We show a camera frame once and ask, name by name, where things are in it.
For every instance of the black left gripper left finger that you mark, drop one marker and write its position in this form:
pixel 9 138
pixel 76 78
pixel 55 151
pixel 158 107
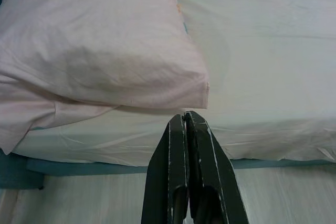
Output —
pixel 168 176

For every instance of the pink patterned pillow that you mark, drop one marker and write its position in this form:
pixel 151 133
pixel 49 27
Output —
pixel 92 51

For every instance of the beige sheeted mattress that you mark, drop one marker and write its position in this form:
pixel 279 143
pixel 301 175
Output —
pixel 262 64

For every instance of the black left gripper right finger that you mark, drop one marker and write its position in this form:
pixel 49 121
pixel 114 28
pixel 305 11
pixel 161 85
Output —
pixel 212 176

